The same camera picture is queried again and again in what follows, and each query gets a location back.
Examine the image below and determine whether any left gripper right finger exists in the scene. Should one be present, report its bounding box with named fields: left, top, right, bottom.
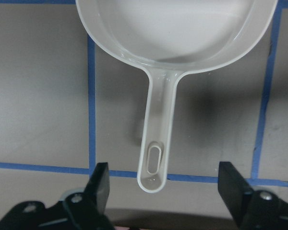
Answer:
left=218, top=161, right=288, bottom=230

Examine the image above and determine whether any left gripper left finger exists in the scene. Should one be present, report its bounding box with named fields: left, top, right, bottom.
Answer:
left=0, top=162, right=115, bottom=230

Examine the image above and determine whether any beige plastic dustpan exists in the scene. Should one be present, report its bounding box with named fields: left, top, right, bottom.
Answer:
left=76, top=0, right=277, bottom=193

